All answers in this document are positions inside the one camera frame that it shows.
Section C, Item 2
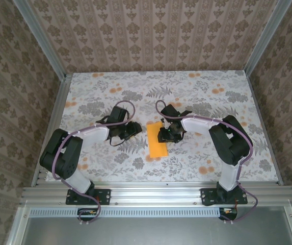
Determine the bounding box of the orange paper sheet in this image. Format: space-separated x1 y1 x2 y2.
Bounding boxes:
146 121 169 158

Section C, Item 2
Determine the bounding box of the floral table cover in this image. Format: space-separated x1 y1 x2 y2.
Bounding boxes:
45 71 281 183

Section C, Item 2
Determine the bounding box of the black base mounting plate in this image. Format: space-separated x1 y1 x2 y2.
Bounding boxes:
200 188 248 206
65 188 112 206

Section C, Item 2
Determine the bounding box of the small black circuit board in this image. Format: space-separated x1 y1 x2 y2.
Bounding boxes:
77 208 98 222
219 207 238 221

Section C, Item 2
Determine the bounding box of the grey metal panel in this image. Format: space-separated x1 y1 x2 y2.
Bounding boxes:
7 206 292 245

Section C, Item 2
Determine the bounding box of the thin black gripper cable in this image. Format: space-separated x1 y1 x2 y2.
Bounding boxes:
109 134 132 147

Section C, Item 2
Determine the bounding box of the aluminium cross rail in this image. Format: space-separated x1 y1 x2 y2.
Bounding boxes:
20 182 292 206

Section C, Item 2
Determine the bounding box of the aluminium side rail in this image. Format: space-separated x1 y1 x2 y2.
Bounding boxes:
246 72 283 186
31 73 72 187

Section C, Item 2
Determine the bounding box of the slotted grey cable duct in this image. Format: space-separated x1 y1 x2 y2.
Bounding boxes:
30 207 222 216

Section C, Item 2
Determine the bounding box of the aluminium frame post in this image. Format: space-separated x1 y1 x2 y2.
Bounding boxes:
14 0 69 80
244 0 292 75

